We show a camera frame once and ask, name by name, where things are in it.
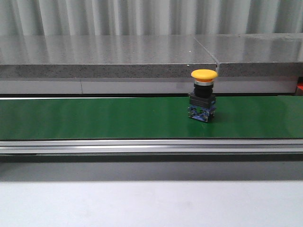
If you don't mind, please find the yellow mushroom push button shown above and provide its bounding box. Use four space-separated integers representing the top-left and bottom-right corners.
188 69 218 122

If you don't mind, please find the grey stone slab left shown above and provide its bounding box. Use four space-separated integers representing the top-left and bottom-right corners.
0 35 216 79

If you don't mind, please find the grey stone slab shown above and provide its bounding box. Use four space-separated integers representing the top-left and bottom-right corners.
194 33 303 78
0 35 216 79

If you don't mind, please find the white corrugated curtain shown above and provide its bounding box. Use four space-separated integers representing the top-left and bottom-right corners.
0 0 303 35

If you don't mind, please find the grey stone slab right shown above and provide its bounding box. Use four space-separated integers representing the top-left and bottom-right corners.
194 33 303 78

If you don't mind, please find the silver conveyor frame rail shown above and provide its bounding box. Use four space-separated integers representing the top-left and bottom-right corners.
0 139 303 155

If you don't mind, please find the red plastic tray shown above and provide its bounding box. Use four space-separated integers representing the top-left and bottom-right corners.
295 77 303 96

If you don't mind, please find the green conveyor belt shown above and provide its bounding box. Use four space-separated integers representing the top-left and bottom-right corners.
0 96 303 140

